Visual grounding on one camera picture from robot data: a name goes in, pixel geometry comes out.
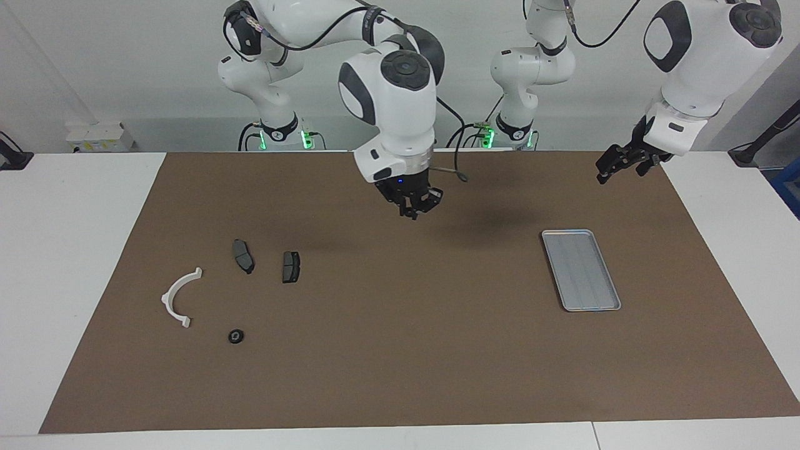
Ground brown table mat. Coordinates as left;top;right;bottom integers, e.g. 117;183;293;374
39;150;800;435

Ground black right base cables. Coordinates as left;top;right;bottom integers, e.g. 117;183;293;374
237;122;264;151

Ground white power strip box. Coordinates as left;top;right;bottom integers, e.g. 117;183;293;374
66;122;135;153

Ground white semicircular plastic bracket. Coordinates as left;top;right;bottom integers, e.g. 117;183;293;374
161;267;204;329

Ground black base cables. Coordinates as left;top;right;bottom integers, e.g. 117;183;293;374
446;94;506;149
237;122;264;151

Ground dark brake pad with ears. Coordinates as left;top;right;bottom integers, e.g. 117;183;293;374
232;239;256;275

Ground black left base cables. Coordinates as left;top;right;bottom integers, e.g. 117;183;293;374
446;94;506;149

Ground blue box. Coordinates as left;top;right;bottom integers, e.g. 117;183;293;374
770;166;800;220

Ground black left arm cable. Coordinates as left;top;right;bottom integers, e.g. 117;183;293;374
562;0;644;49

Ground silver metal tray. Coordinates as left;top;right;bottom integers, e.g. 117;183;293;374
541;229;623;313

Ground black table clamp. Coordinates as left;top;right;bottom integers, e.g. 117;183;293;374
0;131;34;171

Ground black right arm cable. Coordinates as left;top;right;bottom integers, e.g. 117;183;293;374
247;0;468;183

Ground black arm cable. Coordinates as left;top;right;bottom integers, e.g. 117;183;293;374
562;0;644;49
247;0;468;183

